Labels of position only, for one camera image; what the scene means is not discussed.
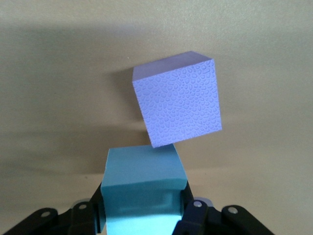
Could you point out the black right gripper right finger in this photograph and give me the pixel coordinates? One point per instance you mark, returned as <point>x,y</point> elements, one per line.
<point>220,222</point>

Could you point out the purple foam block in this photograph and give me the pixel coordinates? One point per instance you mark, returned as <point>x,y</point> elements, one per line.
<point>178,102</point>

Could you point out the blue foam block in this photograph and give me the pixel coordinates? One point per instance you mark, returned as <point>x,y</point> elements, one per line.
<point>141,171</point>

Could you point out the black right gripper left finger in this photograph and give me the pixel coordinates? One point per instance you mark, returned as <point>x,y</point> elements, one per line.
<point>61,222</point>

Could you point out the brown table cloth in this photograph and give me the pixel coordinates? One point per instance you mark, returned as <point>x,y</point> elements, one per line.
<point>49,98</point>

